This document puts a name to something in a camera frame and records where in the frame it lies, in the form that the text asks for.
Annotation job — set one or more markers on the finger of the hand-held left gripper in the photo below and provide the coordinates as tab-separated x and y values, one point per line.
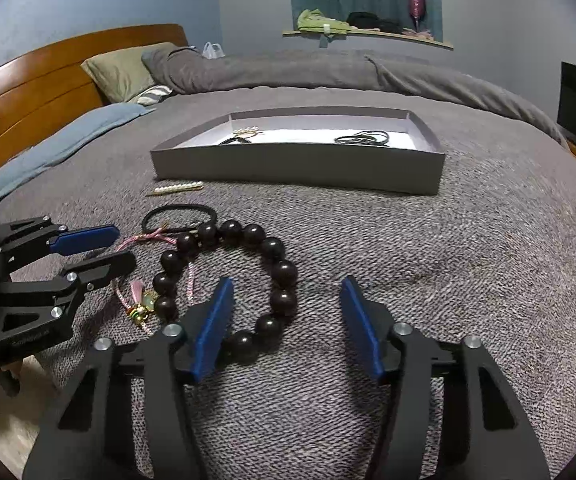
105	267
85	240

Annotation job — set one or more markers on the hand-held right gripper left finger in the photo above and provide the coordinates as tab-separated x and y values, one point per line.
213	332

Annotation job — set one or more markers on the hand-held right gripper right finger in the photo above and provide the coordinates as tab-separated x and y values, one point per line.
363	325

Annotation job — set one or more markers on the grey cardboard box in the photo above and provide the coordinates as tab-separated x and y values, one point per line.
293	170

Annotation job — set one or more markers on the looped pearl hair clip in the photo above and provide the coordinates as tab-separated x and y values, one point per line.
247	131

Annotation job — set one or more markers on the light blue blanket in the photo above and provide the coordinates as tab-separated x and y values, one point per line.
58	145

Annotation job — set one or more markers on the straight pearl hair clip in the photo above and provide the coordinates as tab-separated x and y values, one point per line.
175	188

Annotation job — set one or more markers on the grey knitted bedspread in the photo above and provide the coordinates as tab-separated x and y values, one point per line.
468	235

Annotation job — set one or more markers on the striped pillow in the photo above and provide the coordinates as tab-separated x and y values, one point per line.
153	94

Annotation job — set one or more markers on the wooden headboard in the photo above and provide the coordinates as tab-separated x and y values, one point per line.
43	80

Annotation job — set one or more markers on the green pillow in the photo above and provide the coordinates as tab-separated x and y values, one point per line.
123	72

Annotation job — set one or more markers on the white plastic bag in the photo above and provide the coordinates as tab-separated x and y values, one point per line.
213	51

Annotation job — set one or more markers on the grey duvet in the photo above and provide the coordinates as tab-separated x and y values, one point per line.
293	72

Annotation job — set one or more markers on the window sill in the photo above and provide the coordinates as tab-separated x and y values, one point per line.
433	43

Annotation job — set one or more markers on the small white clip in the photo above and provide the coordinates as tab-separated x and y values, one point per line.
325	30

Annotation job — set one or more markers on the dark cloth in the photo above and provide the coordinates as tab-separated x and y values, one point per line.
390	26

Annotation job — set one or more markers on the green cloth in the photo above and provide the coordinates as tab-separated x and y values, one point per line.
318	22

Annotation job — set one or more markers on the black bag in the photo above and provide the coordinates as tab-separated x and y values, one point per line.
363	19

